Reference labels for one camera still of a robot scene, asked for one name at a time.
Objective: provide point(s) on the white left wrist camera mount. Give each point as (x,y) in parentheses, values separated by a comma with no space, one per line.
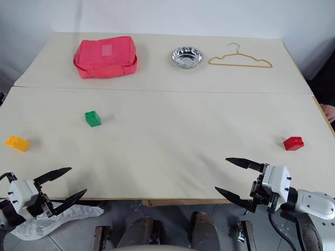
(22,192)

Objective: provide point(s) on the pink fabric zip bag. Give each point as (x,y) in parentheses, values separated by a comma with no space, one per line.
(104,62)

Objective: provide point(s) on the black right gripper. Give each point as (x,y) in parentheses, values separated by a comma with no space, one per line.
(261,194)

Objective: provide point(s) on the green toy brick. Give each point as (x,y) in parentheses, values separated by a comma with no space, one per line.
(93,119)

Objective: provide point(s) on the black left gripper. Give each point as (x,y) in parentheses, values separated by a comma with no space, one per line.
(39,206)

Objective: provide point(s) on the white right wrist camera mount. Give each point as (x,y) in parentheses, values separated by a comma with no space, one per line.
(277,177)

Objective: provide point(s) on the silver foil bowl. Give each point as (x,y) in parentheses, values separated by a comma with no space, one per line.
(187,58)

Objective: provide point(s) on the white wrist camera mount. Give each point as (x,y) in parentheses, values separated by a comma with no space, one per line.
(22,192)
(277,177)

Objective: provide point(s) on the yellow toy brick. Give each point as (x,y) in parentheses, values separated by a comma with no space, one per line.
(18,144)

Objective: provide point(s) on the red toy brick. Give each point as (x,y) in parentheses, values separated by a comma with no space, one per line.
(293,144)

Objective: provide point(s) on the crumpled white plastic sheet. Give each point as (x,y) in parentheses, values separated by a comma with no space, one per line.
(39,227)

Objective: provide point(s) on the bystander in dark clothing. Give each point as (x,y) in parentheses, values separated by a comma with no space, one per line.
(324,89)

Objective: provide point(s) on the rusty metal frame piece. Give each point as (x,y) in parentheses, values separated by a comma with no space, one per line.
(246,235)
(102,238)

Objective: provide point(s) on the dark rounded shape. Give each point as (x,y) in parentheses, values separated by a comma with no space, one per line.
(205,230)

